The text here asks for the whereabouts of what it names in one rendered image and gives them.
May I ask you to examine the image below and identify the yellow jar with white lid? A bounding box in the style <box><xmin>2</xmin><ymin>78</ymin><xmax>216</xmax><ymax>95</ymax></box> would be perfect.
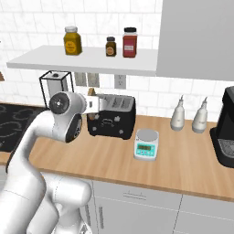
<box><xmin>63</xmin><ymin>26</ymin><xmax>83</xmax><ymax>57</ymax></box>

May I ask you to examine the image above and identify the grey drawer handle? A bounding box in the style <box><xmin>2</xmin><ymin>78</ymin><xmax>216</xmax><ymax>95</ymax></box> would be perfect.
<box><xmin>122</xmin><ymin>191</ymin><xmax>148</xmax><ymax>201</ymax></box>

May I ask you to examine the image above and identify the black hob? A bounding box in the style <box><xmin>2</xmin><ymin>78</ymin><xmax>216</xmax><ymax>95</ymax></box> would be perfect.
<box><xmin>0</xmin><ymin>102</ymin><xmax>48</xmax><ymax>154</ymax></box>

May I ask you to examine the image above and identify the white wall shelf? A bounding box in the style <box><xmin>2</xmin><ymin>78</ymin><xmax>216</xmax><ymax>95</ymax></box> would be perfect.
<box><xmin>5</xmin><ymin>45</ymin><xmax>160</xmax><ymax>78</ymax></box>

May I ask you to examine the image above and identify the small brown jar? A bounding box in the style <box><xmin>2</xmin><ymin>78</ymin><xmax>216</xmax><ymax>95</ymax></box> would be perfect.
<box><xmin>105</xmin><ymin>36</ymin><xmax>118</xmax><ymax>58</ymax></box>

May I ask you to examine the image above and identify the grey wall cupboard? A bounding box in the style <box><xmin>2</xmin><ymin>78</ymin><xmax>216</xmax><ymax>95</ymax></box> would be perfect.
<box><xmin>155</xmin><ymin>0</ymin><xmax>234</xmax><ymax>82</ymax></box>

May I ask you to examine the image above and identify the white pouring bottle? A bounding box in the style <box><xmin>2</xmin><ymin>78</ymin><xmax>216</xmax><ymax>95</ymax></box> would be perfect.
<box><xmin>191</xmin><ymin>96</ymin><xmax>209</xmax><ymax>134</ymax></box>
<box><xmin>169</xmin><ymin>94</ymin><xmax>186</xmax><ymax>133</ymax></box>

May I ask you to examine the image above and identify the white wall socket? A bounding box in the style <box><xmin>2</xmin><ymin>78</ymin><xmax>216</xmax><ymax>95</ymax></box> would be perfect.
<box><xmin>113</xmin><ymin>74</ymin><xmax>127</xmax><ymax>90</ymax></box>

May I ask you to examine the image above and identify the red jar with black lid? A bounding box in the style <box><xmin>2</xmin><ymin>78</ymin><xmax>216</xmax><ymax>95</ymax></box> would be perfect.
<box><xmin>122</xmin><ymin>27</ymin><xmax>139</xmax><ymax>59</ymax></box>

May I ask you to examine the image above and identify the white and teal kitchen scale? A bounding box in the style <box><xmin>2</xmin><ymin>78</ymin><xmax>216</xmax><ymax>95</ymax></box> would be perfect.
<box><xmin>133</xmin><ymin>128</ymin><xmax>160</xmax><ymax>162</ymax></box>

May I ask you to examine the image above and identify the grey wall socket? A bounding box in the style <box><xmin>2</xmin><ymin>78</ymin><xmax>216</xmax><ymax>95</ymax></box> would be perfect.
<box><xmin>87</xmin><ymin>72</ymin><xmax>101</xmax><ymax>89</ymax></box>
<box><xmin>74</xmin><ymin>71</ymin><xmax>88</xmax><ymax>88</ymax></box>

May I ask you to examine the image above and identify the black toaster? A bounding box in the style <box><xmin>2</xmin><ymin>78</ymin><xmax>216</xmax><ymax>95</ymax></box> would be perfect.
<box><xmin>86</xmin><ymin>93</ymin><xmax>137</xmax><ymax>141</ymax></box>

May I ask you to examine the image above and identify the grey cupboard door handle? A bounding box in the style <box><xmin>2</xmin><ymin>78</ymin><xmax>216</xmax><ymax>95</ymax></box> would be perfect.
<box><xmin>84</xmin><ymin>203</ymin><xmax>92</xmax><ymax>227</ymax></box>
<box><xmin>97</xmin><ymin>206</ymin><xmax>106</xmax><ymax>230</ymax></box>

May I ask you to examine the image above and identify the grey cupboard door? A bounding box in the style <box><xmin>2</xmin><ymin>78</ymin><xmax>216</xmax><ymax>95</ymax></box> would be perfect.
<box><xmin>93</xmin><ymin>196</ymin><xmax>181</xmax><ymax>234</ymax></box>
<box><xmin>80</xmin><ymin>178</ymin><xmax>99</xmax><ymax>234</ymax></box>
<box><xmin>174</xmin><ymin>210</ymin><xmax>234</xmax><ymax>234</ymax></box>

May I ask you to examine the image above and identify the black coffee machine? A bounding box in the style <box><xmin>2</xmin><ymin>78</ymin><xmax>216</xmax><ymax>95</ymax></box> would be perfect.
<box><xmin>208</xmin><ymin>86</ymin><xmax>234</xmax><ymax>169</ymax></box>

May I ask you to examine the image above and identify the wide grey drawer front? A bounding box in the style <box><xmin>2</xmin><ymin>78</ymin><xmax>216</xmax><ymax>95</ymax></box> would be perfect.
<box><xmin>92</xmin><ymin>179</ymin><xmax>184</xmax><ymax>212</ymax></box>

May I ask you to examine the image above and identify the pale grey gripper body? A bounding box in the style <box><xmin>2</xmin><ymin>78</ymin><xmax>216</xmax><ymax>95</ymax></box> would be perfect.
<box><xmin>97</xmin><ymin>93</ymin><xmax>117</xmax><ymax>112</ymax></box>

